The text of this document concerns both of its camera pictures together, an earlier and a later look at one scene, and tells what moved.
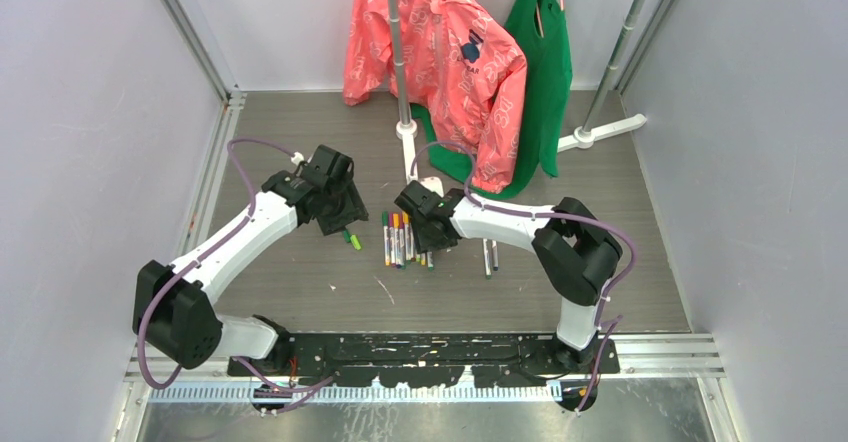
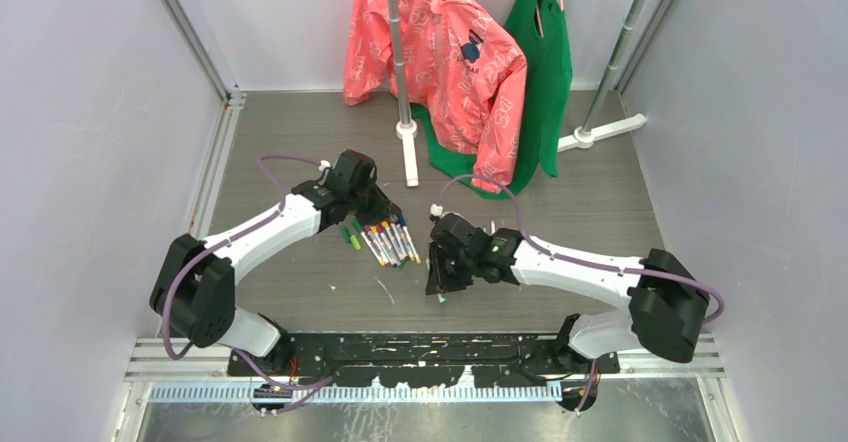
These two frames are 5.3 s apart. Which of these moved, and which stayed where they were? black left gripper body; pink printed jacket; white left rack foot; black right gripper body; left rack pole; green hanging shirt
Moved: black right gripper body; black left gripper body
Stayed: white left rack foot; green hanging shirt; left rack pole; pink printed jacket
